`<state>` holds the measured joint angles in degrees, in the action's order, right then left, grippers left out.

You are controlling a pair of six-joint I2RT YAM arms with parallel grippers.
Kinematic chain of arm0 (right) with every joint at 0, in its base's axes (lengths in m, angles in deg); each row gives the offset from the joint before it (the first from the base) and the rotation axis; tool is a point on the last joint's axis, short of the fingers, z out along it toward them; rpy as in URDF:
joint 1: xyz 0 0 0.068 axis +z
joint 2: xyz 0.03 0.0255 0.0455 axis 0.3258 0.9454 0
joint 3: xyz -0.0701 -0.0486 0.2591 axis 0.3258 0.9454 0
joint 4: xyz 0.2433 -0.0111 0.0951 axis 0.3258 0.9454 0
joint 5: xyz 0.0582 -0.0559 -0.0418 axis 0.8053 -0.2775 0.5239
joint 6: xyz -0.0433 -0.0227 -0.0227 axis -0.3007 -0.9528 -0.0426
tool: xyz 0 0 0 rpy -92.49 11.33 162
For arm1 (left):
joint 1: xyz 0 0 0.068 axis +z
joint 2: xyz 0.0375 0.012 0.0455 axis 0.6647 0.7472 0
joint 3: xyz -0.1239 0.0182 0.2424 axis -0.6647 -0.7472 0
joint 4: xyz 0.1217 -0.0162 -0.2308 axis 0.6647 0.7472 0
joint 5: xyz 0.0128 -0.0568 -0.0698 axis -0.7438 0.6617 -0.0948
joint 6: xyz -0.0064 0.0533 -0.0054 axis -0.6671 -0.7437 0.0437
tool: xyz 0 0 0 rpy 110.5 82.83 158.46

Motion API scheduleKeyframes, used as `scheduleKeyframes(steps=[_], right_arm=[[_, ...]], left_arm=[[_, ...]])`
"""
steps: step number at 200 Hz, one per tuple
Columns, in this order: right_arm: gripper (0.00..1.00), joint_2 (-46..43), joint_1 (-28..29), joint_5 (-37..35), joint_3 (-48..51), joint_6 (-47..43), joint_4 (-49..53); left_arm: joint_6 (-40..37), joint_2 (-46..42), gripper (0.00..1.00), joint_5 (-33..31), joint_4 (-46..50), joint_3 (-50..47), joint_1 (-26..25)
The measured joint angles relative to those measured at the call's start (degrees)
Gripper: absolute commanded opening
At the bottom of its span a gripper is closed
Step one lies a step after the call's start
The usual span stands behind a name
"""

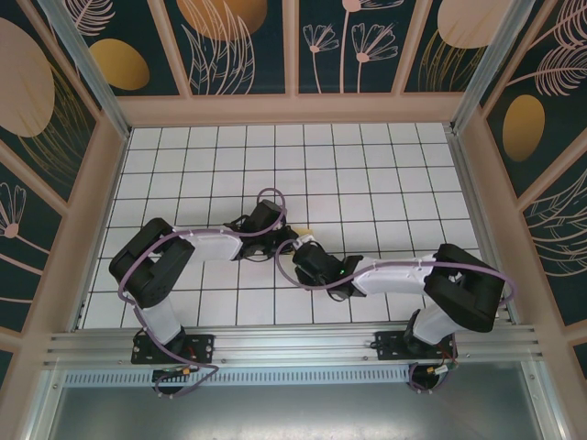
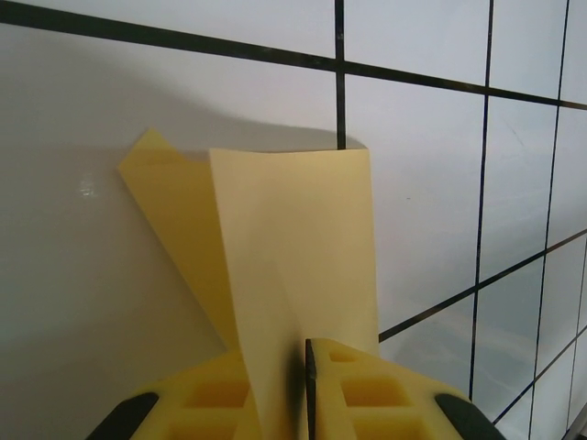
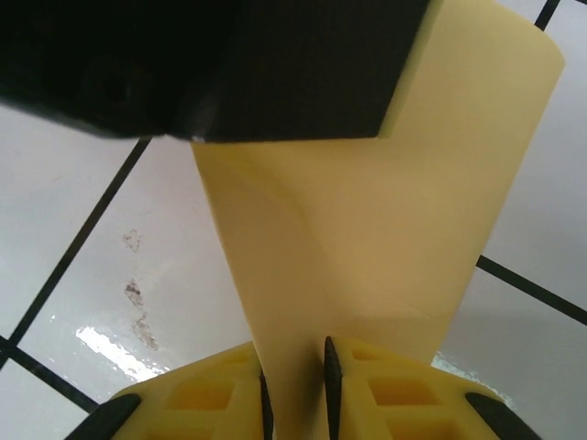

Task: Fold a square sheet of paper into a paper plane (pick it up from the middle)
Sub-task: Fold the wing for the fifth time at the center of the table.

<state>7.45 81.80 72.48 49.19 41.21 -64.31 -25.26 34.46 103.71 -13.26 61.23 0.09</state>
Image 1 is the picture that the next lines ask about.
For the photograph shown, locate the long aluminium mounting rail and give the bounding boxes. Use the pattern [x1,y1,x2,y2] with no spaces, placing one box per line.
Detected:
[43,324,547,368]

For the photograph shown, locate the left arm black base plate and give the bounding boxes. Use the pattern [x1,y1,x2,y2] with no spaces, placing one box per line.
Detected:
[131,333,216,366]

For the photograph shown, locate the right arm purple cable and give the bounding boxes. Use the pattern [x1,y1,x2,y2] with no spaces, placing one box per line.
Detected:
[274,237,519,395]

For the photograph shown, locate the aluminium table side rail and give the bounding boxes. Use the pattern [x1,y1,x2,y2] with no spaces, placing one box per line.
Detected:
[444,126,519,325]

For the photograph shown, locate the dark panel, single pink flower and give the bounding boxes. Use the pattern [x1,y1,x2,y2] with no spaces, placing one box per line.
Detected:
[0,159,64,317]

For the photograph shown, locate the pink wooden enclosure frame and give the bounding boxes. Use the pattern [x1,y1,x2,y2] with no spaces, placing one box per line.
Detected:
[0,0,587,368]

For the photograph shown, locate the dark panel, pale disc, leaves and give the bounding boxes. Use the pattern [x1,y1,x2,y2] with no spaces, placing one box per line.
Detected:
[402,0,505,94]

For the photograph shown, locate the dark panel, large pale disc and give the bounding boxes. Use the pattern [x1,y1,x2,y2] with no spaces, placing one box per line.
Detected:
[0,0,101,205]

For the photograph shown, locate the grey sheet metal shelf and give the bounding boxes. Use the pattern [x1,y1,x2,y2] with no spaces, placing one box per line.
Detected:
[40,382,568,440]

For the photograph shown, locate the slotted metal cable tray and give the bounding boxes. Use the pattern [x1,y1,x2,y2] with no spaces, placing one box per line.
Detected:
[63,368,536,390]

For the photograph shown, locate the dark panel, orange disc, feathers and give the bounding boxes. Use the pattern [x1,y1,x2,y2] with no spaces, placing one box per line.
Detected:
[163,0,289,96]

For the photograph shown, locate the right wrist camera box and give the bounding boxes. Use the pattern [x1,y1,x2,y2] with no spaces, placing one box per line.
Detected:
[293,245,343,283]

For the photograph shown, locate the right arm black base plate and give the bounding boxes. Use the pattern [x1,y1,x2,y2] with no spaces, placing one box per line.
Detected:
[374,329,459,361]

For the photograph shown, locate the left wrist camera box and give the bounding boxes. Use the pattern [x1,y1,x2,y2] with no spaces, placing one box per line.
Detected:
[249,201,286,233]

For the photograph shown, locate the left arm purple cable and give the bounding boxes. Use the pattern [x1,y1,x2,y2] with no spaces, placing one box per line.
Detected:
[117,187,289,400]

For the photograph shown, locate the dark panel, pink fern leaves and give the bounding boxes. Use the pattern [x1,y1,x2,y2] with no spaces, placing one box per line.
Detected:
[522,170,587,327]

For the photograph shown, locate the dark panel, pink flowers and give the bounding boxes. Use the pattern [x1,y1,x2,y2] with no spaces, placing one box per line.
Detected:
[297,0,417,95]

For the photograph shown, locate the dark panel, gold oval, fern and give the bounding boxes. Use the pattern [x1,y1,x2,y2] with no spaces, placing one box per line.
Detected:
[484,0,587,199]

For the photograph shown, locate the aluminium corner post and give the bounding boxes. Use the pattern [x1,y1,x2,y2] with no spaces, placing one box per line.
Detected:
[451,0,542,134]
[39,0,132,138]

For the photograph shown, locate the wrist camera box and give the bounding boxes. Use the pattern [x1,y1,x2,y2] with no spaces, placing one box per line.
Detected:
[293,245,343,283]
[249,201,286,233]

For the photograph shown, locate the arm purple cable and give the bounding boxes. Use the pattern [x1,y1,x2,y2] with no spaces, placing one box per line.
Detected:
[274,237,519,395]
[117,187,289,400]

